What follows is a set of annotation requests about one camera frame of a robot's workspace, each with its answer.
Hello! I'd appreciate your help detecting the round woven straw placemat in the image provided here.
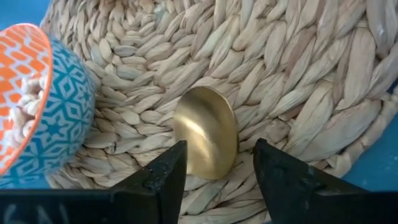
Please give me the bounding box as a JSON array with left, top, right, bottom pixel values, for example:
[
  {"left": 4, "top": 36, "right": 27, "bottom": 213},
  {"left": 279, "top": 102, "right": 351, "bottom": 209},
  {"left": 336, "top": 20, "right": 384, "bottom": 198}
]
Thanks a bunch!
[{"left": 40, "top": 0, "right": 398, "bottom": 224}]

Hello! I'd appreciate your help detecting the blue patterned bowl orange inside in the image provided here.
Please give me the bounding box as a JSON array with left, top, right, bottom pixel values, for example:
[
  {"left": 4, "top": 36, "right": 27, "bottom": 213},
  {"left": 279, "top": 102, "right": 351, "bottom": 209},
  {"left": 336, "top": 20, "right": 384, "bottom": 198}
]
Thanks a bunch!
[{"left": 0, "top": 23, "right": 97, "bottom": 189}]

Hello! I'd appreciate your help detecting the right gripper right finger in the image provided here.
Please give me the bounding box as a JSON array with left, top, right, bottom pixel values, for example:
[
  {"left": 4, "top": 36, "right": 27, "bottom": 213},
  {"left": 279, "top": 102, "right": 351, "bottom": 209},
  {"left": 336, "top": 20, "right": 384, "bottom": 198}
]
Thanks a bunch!
[{"left": 252, "top": 138, "right": 398, "bottom": 224}]

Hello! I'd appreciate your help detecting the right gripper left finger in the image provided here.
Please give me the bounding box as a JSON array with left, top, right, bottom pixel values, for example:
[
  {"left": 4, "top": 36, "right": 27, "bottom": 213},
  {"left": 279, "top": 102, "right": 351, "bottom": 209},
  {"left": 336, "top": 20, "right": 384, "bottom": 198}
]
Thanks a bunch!
[{"left": 0, "top": 139, "right": 188, "bottom": 224}]

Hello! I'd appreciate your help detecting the cereal pieces heap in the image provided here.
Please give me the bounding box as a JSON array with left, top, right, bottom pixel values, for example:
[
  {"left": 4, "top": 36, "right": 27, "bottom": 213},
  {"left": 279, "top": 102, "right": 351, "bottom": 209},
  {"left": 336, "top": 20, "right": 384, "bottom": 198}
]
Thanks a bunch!
[{"left": 7, "top": 74, "right": 47, "bottom": 150}]

